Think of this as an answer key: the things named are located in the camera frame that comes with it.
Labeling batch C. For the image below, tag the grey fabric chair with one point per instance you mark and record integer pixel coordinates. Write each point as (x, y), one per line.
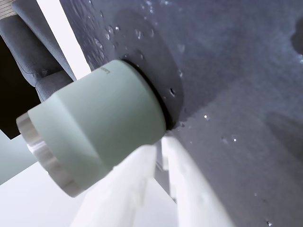
(35, 47)

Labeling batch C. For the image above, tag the pale green cup, silver rim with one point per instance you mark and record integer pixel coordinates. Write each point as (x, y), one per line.
(99, 123)

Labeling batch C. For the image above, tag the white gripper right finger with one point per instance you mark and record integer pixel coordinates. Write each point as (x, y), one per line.
(189, 189)

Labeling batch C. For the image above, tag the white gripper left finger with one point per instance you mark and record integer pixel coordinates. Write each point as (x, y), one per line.
(118, 198)

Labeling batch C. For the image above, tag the dark grey table mat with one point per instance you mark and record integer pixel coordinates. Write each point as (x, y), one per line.
(236, 71)

